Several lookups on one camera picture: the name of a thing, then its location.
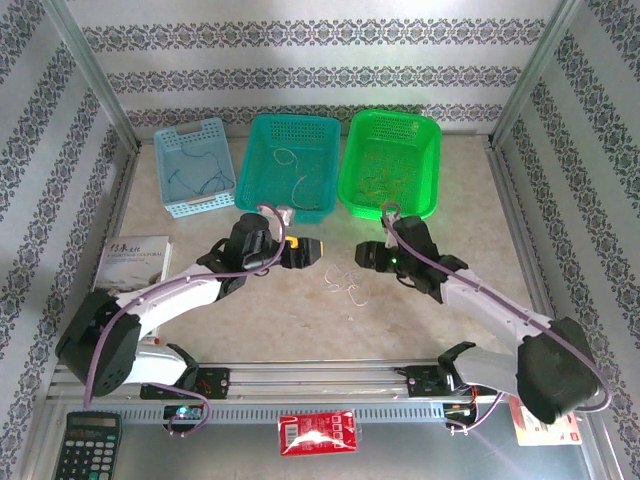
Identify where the thin beige wire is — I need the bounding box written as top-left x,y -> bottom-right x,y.
273,147 -> 322,210

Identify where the thin yellow wire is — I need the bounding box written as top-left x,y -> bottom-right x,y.
357,159 -> 407,201

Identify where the thin blue wire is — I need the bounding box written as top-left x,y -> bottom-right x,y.
178,144 -> 226,194

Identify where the light blue plastic basket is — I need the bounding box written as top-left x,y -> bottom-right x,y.
153,117 -> 237,220

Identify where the teal plastic basket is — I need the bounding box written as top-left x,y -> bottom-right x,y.
233,113 -> 343,224

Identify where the green plastic basket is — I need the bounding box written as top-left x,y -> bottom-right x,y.
336,108 -> 444,221

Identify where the white book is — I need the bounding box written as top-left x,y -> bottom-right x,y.
92,234 -> 174,294

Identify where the red shiny package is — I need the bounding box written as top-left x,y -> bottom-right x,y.
278,408 -> 361,457

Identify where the left controller board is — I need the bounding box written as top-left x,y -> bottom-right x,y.
163,405 -> 204,424

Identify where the red white card package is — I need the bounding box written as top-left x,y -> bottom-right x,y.
508,397 -> 584,447

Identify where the black calculator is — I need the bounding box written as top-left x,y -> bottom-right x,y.
52,410 -> 124,480

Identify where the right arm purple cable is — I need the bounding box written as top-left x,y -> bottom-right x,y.
380,202 -> 612,435

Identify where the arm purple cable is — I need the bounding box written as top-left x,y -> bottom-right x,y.
380,202 -> 612,435
82,202 -> 287,439

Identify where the aluminium side rail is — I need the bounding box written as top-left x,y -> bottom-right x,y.
54,144 -> 144,366
487,142 -> 571,351

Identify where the aluminium mounting rail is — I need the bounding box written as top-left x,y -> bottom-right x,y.
49,362 -> 586,401

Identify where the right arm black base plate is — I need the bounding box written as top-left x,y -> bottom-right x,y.
405,364 -> 497,400

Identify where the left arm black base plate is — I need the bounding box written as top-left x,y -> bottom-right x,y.
139,367 -> 231,401

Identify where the slotted grey cable duct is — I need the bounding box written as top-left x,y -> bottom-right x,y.
119,404 -> 446,424

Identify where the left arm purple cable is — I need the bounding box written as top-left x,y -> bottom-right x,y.
82,202 -> 287,439

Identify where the aluminium frame post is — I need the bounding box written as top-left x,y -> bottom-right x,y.
489,0 -> 589,146
42,0 -> 142,150

